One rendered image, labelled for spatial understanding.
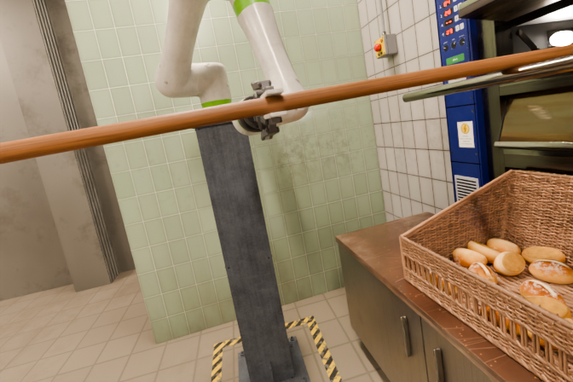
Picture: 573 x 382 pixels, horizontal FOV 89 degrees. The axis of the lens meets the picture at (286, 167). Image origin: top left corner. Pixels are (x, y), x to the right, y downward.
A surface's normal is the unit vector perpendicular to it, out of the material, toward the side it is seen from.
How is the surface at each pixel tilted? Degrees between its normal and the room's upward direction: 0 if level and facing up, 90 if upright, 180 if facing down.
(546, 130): 70
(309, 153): 90
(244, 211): 90
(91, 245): 90
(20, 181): 90
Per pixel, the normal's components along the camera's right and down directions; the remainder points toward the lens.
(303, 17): 0.22, 0.10
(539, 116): -0.96, -0.15
